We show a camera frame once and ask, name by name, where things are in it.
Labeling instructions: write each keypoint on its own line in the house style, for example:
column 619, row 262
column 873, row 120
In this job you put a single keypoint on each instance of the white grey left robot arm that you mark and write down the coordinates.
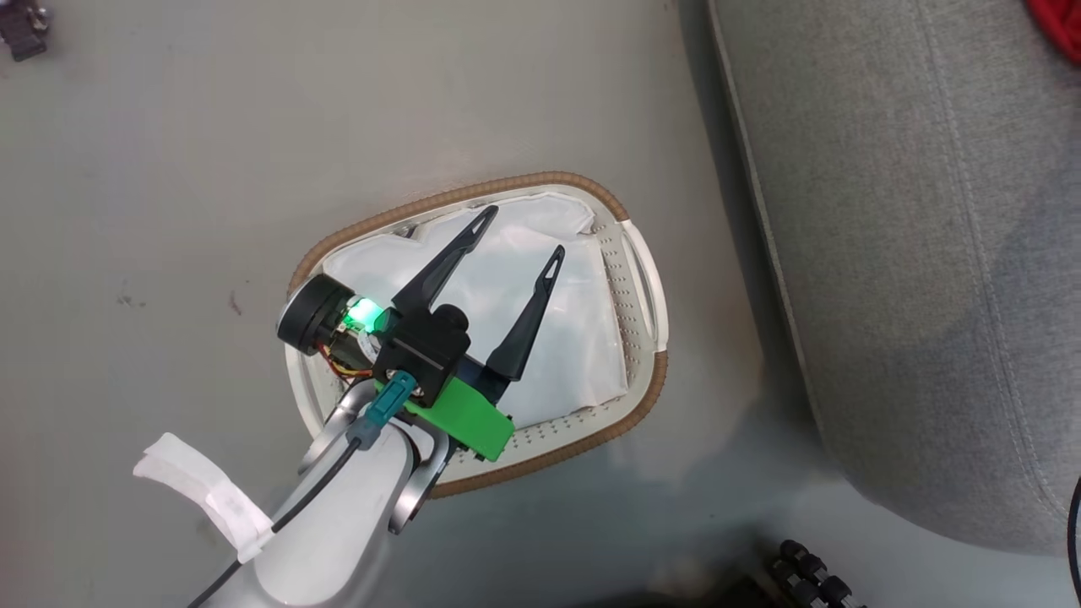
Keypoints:
column 338, row 523

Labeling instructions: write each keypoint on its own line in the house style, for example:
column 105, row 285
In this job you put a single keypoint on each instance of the red and white jersey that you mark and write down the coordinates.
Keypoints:
column 1060, row 25

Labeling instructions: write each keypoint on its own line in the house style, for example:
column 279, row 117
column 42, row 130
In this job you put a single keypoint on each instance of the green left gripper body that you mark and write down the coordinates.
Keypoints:
column 469, row 418

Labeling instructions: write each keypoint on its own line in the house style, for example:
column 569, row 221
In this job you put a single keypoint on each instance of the white cloth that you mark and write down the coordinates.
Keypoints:
column 574, row 338

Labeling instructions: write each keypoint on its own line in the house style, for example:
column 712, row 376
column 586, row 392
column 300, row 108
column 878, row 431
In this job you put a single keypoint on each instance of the grey fabric sofa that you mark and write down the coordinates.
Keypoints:
column 912, row 253

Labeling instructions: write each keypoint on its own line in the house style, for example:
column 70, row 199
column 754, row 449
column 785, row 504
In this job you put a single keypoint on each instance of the white laundry basket brown rim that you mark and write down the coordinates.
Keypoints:
column 629, row 279

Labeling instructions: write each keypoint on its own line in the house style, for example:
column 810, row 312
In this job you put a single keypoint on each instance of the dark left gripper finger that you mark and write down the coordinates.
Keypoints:
column 439, row 274
column 524, row 333

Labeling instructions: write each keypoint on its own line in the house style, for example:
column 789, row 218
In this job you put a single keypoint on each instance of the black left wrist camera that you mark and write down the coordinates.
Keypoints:
column 422, row 355

